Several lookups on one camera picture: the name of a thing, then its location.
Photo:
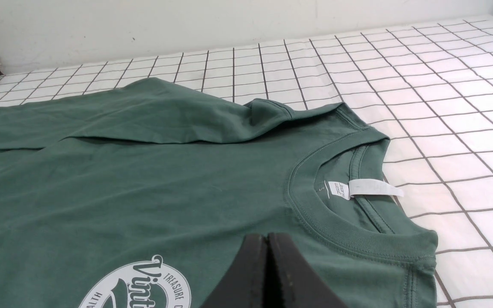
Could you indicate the white grid tablecloth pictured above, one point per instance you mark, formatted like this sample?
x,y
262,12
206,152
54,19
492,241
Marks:
x,y
428,87

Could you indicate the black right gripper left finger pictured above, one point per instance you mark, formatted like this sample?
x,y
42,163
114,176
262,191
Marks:
x,y
242,286

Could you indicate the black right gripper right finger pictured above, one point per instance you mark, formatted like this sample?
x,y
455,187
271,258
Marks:
x,y
292,282

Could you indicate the green long-sleeved shirt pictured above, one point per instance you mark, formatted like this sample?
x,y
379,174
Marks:
x,y
140,197

